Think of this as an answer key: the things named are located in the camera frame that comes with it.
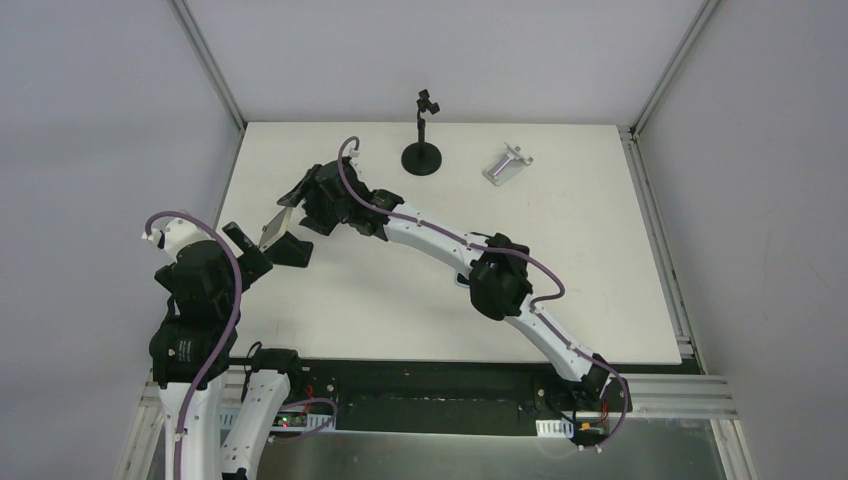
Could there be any white cable duct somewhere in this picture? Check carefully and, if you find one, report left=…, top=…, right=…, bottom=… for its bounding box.
left=219, top=408, right=336, bottom=433
left=535, top=419, right=575, bottom=439

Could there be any left white cable duct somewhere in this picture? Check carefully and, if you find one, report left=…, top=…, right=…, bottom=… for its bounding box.
left=219, top=408, right=336, bottom=433

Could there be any black folding phone stand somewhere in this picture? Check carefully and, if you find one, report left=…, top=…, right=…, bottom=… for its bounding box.
left=264, top=233, right=314, bottom=269

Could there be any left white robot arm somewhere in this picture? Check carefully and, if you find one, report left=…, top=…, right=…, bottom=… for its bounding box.
left=147, top=217, right=305, bottom=479

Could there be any light blue cased phone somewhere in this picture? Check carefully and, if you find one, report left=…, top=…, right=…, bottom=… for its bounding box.
left=455, top=273, right=470, bottom=289

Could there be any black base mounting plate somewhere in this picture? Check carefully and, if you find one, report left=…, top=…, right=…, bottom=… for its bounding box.
left=228, top=358, right=704, bottom=438

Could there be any black gooseneck phone stand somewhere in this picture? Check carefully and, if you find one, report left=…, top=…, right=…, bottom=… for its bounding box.
left=401, top=89, right=442, bottom=177

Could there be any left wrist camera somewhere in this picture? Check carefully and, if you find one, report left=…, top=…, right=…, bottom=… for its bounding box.
left=142, top=218, right=208, bottom=260

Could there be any cream cased phone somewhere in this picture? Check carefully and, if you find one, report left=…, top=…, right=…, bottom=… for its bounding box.
left=259, top=207, right=292, bottom=251

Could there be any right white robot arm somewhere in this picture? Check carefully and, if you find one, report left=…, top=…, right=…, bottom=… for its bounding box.
left=277, top=157, right=632, bottom=412

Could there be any right white cable duct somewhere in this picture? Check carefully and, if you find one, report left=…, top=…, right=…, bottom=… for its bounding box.
left=535, top=419, right=575, bottom=439

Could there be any silver metal phone stand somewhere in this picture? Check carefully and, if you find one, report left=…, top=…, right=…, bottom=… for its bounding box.
left=482, top=143, right=534, bottom=187

